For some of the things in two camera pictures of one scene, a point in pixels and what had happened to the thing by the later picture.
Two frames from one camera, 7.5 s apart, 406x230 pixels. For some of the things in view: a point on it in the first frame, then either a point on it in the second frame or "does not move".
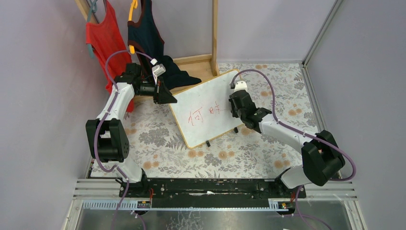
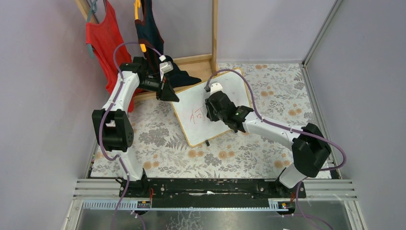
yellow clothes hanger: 134,5 -> 137,5
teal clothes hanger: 93,9 does not move
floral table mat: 158,147 does not move
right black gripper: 238,106 -> 214,103
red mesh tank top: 105,38 does not move
